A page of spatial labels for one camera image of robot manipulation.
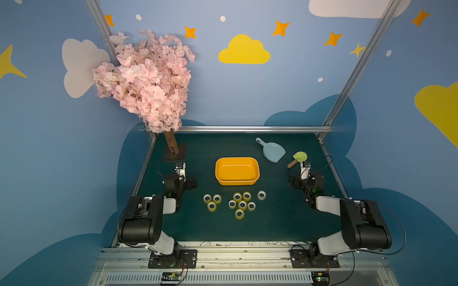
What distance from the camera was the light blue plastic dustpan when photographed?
113 cm

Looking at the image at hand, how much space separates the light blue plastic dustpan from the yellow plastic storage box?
0.14 m

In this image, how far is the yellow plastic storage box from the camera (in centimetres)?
98
